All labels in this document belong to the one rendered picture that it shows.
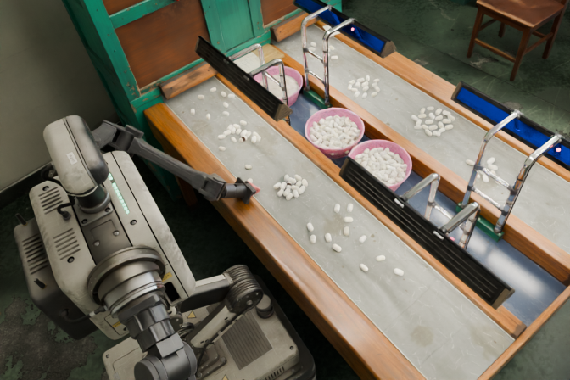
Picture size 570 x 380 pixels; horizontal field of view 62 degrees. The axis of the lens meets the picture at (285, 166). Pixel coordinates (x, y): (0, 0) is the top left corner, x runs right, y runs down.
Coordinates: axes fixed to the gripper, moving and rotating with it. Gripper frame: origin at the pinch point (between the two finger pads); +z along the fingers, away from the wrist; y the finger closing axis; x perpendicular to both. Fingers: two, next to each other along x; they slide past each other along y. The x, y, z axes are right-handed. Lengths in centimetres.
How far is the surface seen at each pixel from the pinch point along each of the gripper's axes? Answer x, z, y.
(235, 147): -3.1, 6.8, 28.5
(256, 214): 4.4, -6.3, -9.9
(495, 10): -115, 187, 38
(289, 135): -18.7, 21.8, 15.5
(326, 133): -25.7, 35.5, 7.4
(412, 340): 0, 3, -82
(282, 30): -51, 49, 74
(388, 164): -30, 42, -24
